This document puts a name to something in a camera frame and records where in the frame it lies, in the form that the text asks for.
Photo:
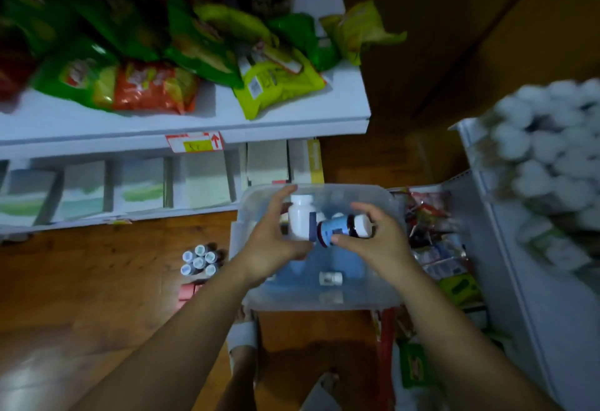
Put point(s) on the person's right hand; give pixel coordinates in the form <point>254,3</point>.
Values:
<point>389,251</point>

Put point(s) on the person's left hand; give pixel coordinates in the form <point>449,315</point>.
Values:
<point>267,246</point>

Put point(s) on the clear plastic bin of bottles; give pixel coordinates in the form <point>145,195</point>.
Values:
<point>375,293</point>

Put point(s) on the blue yellow label bottle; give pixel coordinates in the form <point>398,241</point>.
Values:
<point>300,216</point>

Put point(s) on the dark bottle light-blue label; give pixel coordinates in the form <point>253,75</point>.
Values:
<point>337,227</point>

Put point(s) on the white metal shelf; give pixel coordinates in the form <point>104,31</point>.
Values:
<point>281,115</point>
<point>539,307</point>

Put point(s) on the person's right forearm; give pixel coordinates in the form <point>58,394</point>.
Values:
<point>468,354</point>

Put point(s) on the person's left forearm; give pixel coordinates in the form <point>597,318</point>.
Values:
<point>173,350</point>

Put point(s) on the pack of small bottles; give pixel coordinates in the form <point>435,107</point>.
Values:
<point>199,261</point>

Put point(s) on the person's left leg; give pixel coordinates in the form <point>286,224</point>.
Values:
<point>244,378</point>

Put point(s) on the person's leg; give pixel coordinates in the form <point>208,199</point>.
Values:
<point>330,378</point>
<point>244,378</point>

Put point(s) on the person's right leg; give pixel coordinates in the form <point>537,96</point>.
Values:
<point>330,378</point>

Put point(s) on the pile of mixed packets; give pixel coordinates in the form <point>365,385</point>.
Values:
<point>440,246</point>

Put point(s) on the white left slipper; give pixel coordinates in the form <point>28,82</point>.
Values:
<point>243,333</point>

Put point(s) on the white slipper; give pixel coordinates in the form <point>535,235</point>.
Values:
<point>243,333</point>
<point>323,399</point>

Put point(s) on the small red boxes pack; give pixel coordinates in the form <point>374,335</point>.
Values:
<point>190,293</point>

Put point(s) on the red yellow price tag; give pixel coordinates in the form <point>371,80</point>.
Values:
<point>194,142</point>

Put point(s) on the row of pale flat packs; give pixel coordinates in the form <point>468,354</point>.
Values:
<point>140,186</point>

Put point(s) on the small yellow price tag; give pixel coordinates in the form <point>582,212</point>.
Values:
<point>117,221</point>

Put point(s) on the white right slipper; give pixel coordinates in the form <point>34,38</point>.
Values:
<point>323,399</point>

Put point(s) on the stack of white heart-lid jars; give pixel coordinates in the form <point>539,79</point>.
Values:
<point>553,143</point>

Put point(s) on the pile of snack bags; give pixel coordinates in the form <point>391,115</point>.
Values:
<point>187,50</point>

